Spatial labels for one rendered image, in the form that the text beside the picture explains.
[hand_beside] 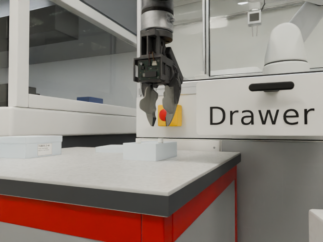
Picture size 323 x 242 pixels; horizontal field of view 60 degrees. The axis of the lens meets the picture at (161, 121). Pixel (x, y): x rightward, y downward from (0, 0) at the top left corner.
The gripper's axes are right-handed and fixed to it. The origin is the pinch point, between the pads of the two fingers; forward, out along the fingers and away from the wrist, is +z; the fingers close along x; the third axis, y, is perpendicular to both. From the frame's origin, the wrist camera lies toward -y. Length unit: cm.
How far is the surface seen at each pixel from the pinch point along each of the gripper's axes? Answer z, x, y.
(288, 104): -2.6, 27.7, 4.8
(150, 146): 5.8, 0.3, 6.0
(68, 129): 3, -56, -29
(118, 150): 8.4, -18.1, -9.3
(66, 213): 13.6, 0.1, 30.8
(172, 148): 6.7, 1.5, -3.5
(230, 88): -6.0, 17.4, 5.1
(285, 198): 22.2, 26.3, -28.9
